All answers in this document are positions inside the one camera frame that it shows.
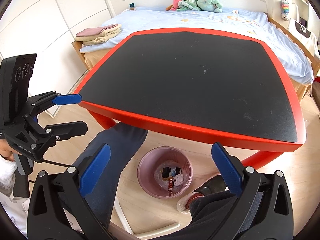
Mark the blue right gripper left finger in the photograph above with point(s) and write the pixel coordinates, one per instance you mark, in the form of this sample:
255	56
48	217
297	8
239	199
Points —
92	169

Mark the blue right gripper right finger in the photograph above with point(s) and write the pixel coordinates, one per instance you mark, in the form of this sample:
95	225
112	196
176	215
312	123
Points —
230	167

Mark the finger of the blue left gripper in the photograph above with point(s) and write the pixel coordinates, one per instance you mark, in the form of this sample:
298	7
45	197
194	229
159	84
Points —
68	99
65	131

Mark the red cardboard box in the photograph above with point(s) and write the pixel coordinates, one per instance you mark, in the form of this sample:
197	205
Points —
170	183

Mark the small black box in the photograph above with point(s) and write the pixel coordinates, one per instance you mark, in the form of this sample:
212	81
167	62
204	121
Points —
166	171

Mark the black mesh cloth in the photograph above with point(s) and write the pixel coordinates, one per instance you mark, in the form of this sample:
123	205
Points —
176	171

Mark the pink trash bin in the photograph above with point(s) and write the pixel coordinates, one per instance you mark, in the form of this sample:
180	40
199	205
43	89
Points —
149	172

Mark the foot in slipper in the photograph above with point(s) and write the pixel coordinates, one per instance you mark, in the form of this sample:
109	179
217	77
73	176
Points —
214	184

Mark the person's leg in dark trousers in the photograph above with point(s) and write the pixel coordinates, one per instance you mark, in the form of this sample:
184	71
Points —
124	141

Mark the folded beige towels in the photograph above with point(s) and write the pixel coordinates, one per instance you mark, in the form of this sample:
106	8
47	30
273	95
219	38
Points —
98	35

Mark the white wardrobe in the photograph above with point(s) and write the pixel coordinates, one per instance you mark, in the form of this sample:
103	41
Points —
48	28

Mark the red and black table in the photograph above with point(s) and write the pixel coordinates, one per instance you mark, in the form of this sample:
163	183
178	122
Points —
243	104

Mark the bed with blue sheet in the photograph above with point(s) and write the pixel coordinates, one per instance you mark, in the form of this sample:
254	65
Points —
210	37

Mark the white chair with bag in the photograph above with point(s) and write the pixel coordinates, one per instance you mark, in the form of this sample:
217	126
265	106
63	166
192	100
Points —
304	36

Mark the green plush toy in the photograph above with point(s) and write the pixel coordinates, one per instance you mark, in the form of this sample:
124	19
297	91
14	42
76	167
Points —
210	5

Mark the rainbow plush toy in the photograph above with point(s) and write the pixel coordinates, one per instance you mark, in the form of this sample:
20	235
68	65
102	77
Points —
285	10

